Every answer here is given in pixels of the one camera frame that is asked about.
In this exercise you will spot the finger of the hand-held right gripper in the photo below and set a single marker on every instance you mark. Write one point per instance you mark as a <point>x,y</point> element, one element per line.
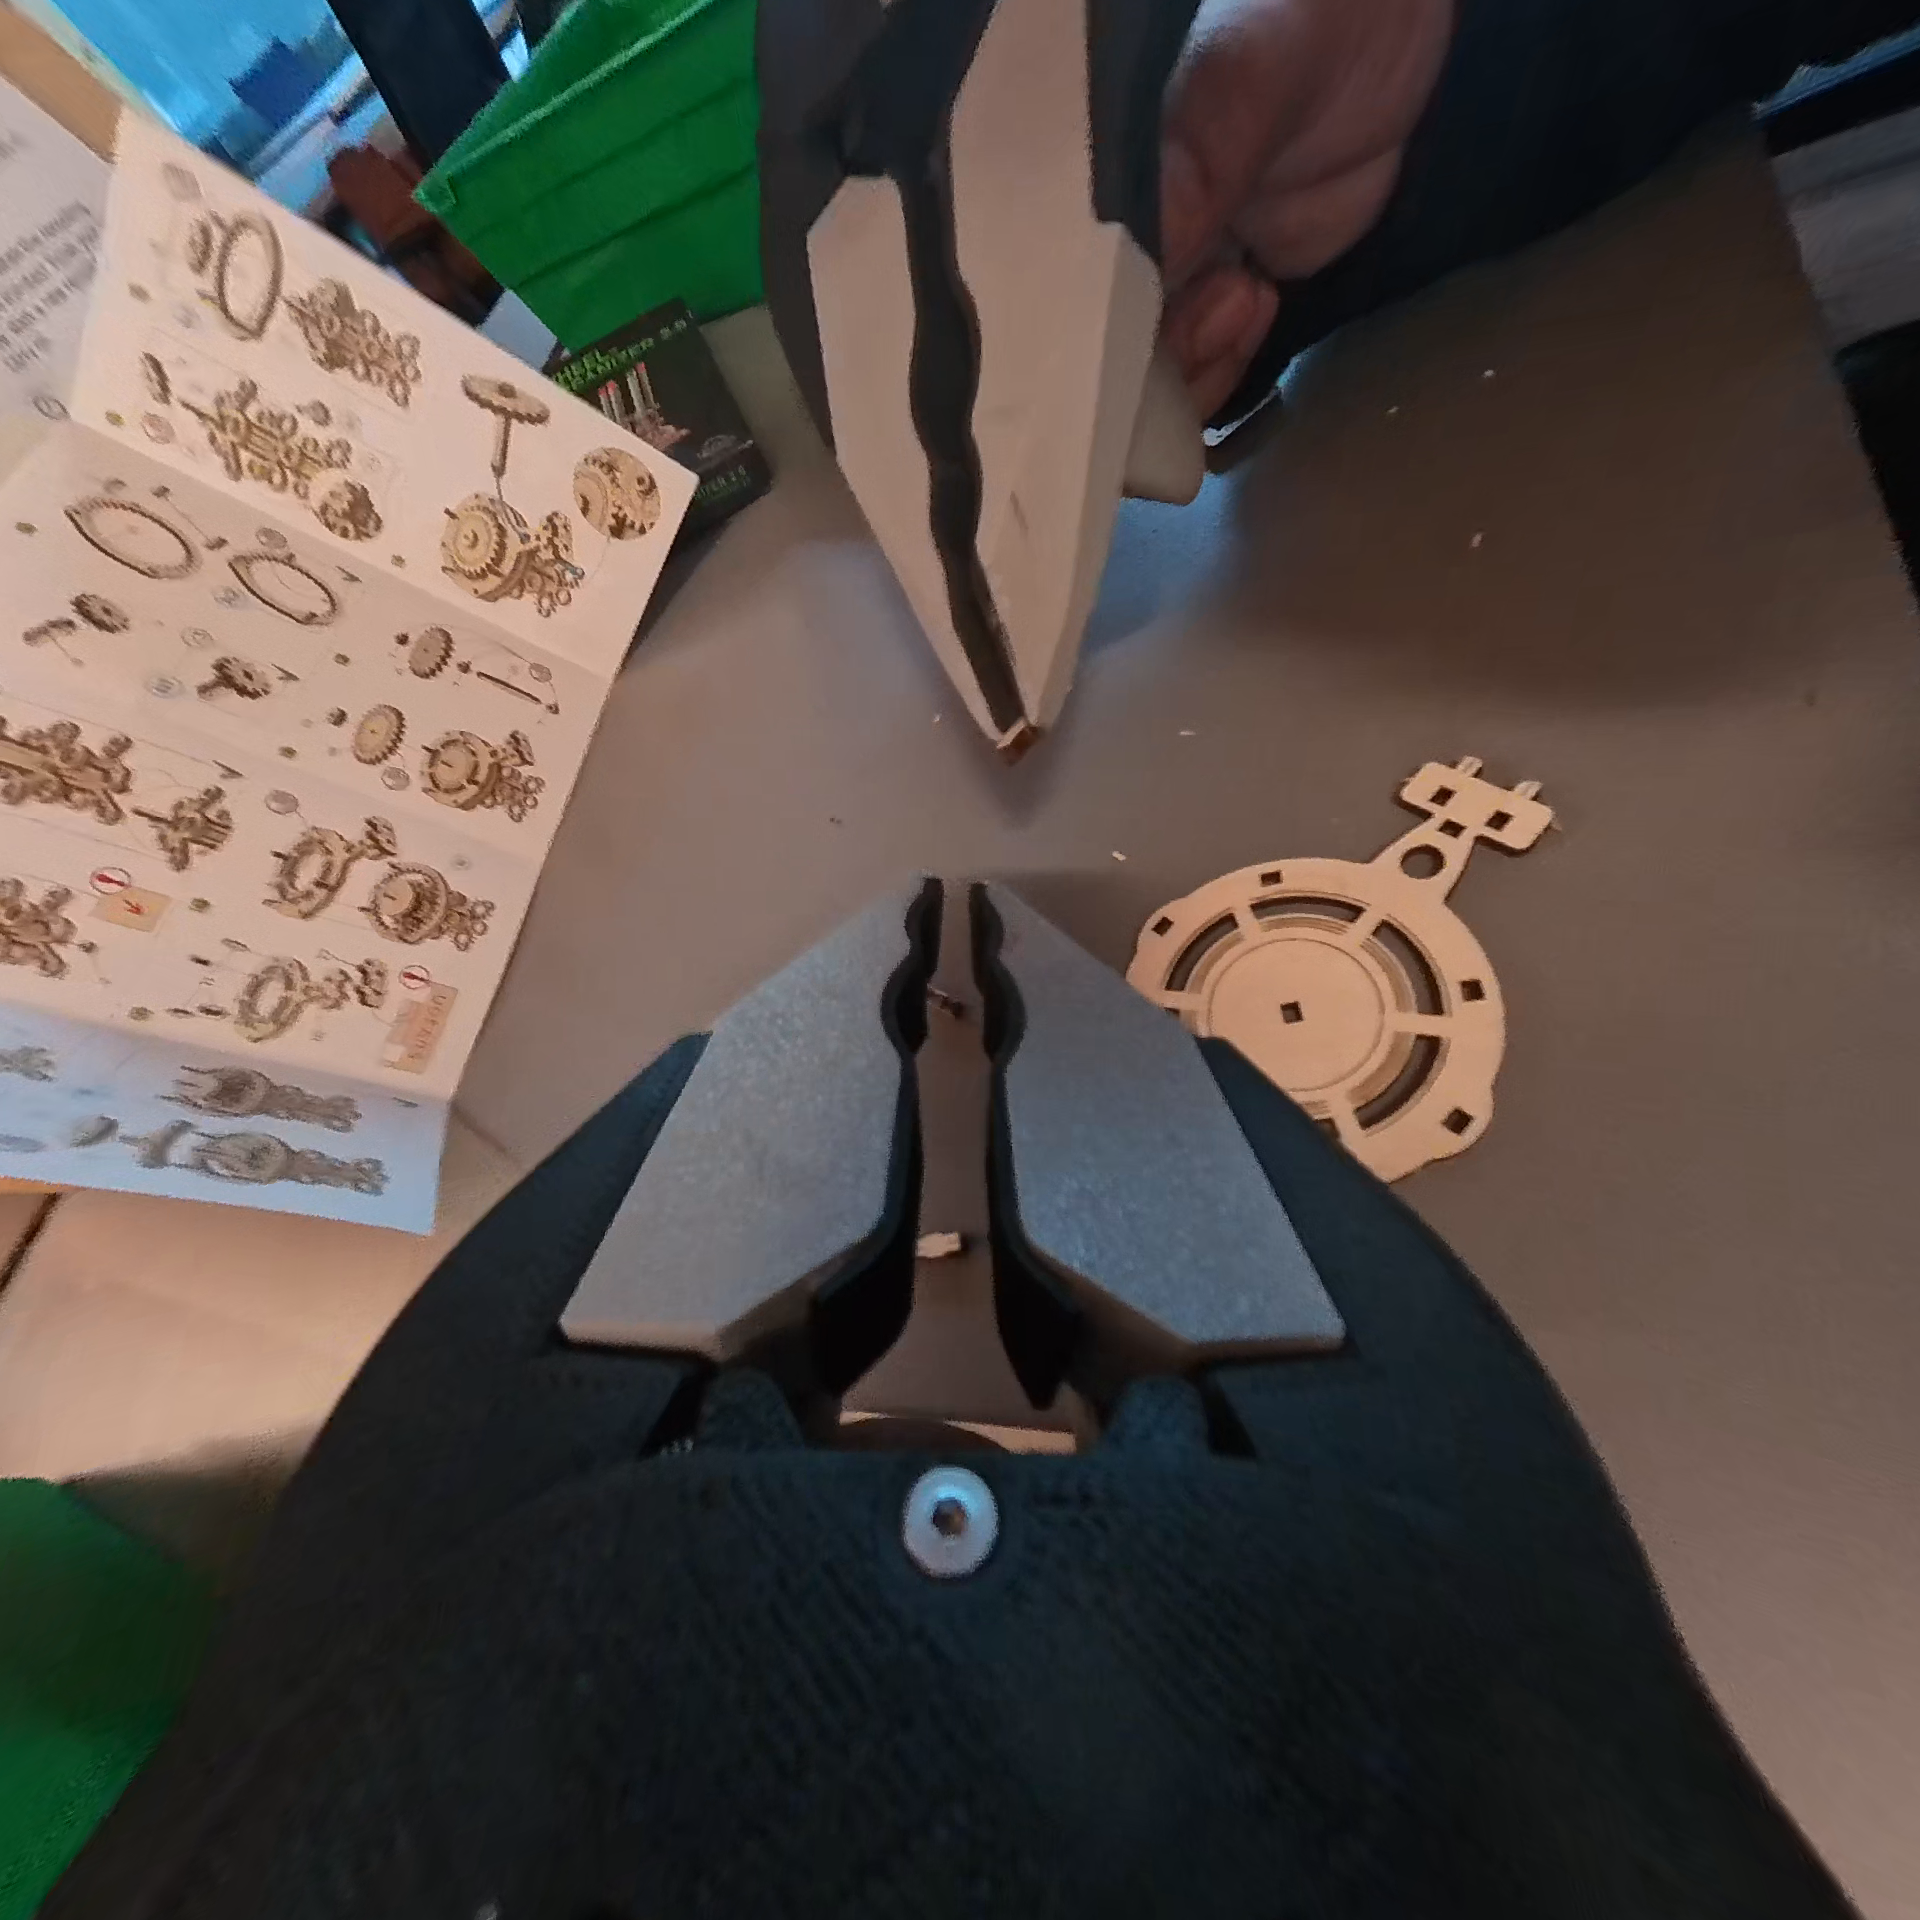
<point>1049,371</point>
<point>878,371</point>

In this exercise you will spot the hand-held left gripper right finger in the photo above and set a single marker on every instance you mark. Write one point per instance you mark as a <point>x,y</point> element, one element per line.
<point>1158,1199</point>

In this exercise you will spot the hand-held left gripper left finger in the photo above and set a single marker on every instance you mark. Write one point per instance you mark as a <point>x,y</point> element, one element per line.
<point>752,1187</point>

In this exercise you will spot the round wooden disc part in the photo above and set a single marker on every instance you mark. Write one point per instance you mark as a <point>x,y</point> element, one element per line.
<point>1304,1036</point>

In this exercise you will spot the person's right forearm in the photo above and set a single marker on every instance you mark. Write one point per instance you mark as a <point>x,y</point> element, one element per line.
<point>1577,121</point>

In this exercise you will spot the dark model kit box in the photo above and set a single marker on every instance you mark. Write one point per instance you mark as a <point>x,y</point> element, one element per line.
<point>664,407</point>

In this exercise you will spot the person's right hand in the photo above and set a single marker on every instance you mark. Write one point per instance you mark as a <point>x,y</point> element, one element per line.
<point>1289,135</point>

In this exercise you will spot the green corrugated box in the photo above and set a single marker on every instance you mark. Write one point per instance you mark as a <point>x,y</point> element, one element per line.
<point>596,194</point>
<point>79,1725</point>

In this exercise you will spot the folded instruction sheet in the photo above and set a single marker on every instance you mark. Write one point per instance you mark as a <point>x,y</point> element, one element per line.
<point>298,596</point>

